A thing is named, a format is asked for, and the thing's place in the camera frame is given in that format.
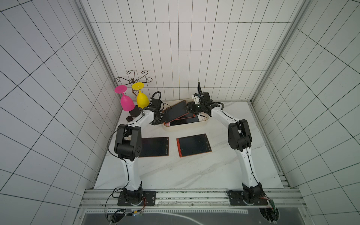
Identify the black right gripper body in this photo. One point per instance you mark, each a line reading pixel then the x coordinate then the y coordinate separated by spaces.
pixel 192 106

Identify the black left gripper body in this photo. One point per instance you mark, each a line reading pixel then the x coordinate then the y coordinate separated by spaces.
pixel 157 119

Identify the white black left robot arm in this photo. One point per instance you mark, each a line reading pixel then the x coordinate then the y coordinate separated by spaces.
pixel 128 146

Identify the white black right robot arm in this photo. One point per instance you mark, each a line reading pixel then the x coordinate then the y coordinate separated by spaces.
pixel 239 139

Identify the cream plastic storage box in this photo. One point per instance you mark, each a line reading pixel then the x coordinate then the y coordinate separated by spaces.
pixel 201 123

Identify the pink white writing tablet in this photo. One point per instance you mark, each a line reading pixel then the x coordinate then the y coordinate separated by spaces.
pixel 168 123

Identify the yellow plastic wine glass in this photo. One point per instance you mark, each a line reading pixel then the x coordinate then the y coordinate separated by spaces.
pixel 142 100

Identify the pink plastic wine glass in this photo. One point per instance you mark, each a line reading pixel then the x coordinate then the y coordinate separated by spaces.
pixel 126 102

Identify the glass jar black lid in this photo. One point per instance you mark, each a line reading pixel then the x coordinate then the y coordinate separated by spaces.
pixel 129 118

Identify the dark metal glass rack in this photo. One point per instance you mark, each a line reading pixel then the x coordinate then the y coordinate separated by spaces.
pixel 129 82

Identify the aluminium mounting rail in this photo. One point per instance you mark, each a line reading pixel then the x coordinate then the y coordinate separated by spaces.
pixel 191 199

